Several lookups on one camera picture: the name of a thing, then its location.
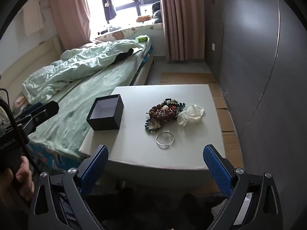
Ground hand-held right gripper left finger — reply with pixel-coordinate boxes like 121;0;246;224
29;144;109;230

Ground dark blue cushions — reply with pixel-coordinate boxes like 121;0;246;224
151;1;163;25

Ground white fabric scrunchie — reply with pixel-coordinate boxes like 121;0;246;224
177;103;204;126

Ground white padded low table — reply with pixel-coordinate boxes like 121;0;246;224
79;84;226;173

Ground green bed sheet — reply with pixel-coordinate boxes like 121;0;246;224
27;42;154;160

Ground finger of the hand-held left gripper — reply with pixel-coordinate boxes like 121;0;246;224
14;101;59;137
21;102;46;118

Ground dark and pale bead bracelet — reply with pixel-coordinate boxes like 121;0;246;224
164;97;181;107

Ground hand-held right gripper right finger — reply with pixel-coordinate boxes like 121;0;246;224
203;144;283;230

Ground patterned cream quilt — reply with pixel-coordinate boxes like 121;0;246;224
94;26;164;44

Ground black jewelry box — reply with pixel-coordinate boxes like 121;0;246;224
86;94;124;131

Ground blue patterned mattress cover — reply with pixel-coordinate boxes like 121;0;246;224
27;142;83;176

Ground cream bed headboard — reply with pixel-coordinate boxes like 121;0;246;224
0;39;63;83

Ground dark grey wardrobe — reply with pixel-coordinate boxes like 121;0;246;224
202;0;307;198

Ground blue bead bracelet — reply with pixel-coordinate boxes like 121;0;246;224
144;118;157;133

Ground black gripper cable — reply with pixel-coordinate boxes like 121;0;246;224
0;88;42;174

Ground pink curtain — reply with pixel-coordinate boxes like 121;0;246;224
47;0;93;53
159;0;206;62

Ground flat cardboard sheets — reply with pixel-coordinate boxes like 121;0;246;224
160;73;244;188

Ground silver bangle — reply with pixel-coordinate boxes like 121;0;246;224
156;131;175;149

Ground black cloth item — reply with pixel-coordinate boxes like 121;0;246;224
116;48;134;62

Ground hanging dark clothes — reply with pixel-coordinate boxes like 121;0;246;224
96;0;161;22

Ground red-brown bead bracelet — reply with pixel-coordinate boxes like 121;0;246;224
148;102;180;123

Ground person's left hand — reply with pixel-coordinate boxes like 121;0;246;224
0;156;35;203

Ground pale green duvet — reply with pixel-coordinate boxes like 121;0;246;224
22;39;150;104

